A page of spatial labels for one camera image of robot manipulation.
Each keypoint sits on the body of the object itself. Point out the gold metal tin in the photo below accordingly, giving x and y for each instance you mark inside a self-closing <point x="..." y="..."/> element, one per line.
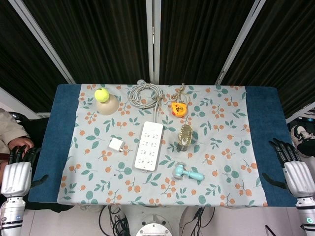
<point x="185" y="135"/>

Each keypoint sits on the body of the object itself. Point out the orange tape measure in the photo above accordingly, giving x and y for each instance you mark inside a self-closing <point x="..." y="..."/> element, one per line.
<point x="179" y="109"/>

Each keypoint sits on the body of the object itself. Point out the floral grey tablecloth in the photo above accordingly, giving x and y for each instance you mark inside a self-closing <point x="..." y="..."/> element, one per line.
<point x="221" y="147"/>

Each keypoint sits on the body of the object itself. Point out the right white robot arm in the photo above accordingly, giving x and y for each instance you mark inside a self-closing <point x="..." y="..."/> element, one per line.
<point x="307" y="216"/>

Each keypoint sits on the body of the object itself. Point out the beige upturned bowl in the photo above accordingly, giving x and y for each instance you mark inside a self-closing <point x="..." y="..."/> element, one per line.
<point x="108" y="108"/>

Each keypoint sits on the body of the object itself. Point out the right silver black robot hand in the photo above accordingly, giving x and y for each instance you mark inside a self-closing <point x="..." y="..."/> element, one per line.
<point x="300" y="179"/>

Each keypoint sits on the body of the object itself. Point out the yellow tennis ball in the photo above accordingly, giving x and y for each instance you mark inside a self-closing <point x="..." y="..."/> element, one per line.
<point x="101" y="95"/>

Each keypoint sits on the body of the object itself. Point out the black curtain panel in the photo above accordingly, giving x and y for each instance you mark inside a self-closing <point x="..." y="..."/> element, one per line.
<point x="98" y="41"/>
<point x="197" y="41"/>
<point x="283" y="54"/>
<point x="14" y="61"/>

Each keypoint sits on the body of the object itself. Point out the blue table cover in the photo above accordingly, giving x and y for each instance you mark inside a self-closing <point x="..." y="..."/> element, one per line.
<point x="61" y="127"/>

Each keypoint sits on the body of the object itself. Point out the black chair armrest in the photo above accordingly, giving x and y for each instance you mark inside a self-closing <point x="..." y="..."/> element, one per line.
<point x="21" y="116"/>

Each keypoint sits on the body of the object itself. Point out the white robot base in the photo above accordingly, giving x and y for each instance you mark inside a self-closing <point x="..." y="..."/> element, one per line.
<point x="153" y="228"/>

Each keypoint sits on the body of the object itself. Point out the grey metal frame post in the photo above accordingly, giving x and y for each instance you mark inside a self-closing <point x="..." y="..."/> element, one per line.
<point x="238" y="41"/>
<point x="153" y="37"/>
<point x="41" y="41"/>

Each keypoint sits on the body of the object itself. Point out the white charger plug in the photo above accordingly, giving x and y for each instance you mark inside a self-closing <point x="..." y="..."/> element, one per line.
<point x="115" y="143"/>

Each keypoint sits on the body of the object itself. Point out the seated person in beige jacket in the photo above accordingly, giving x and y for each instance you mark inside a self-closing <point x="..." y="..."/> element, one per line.
<point x="9" y="127"/>

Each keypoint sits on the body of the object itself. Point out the light blue toy hammer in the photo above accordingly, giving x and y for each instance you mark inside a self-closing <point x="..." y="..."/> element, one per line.
<point x="179" y="172"/>

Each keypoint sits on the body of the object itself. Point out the white and black sneaker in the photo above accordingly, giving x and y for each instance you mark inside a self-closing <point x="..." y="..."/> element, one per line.
<point x="304" y="140"/>

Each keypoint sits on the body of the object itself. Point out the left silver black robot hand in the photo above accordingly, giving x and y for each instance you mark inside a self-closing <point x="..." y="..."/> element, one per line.
<point x="16" y="179"/>

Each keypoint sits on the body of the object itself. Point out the white power strip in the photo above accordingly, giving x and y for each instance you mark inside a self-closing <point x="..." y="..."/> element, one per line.
<point x="148" y="147"/>

